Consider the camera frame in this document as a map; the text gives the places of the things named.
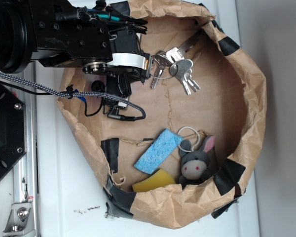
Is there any black octagonal mount plate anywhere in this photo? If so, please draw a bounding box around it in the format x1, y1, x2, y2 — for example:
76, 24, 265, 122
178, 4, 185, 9
0, 84, 27, 181

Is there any silver keys bunch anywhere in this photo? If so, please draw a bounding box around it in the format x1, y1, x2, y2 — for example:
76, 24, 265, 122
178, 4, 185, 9
151, 30, 203, 95

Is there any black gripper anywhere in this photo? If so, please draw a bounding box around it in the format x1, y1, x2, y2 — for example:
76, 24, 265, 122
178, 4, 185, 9
82, 26, 152, 83

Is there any brown paper bag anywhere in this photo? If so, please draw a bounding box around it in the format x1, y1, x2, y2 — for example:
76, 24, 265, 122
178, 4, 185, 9
57, 0, 266, 229

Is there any grey plush donkey toy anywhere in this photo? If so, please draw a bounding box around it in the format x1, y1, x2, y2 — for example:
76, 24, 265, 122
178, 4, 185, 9
179, 135, 216, 186

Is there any blue sponge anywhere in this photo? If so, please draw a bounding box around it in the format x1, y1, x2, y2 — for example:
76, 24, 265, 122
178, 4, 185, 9
134, 128, 183, 174

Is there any aluminium rail frame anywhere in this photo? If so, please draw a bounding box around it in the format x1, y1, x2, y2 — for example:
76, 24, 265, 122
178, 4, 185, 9
1, 88, 40, 237

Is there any yellow sponge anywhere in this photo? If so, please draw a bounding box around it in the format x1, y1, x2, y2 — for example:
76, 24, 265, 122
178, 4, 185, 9
132, 169, 176, 192

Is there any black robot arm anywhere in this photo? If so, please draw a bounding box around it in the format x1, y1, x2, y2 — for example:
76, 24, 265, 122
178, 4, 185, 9
0, 0, 151, 81

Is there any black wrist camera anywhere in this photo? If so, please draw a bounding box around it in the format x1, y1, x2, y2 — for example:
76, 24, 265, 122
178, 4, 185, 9
85, 73, 136, 121

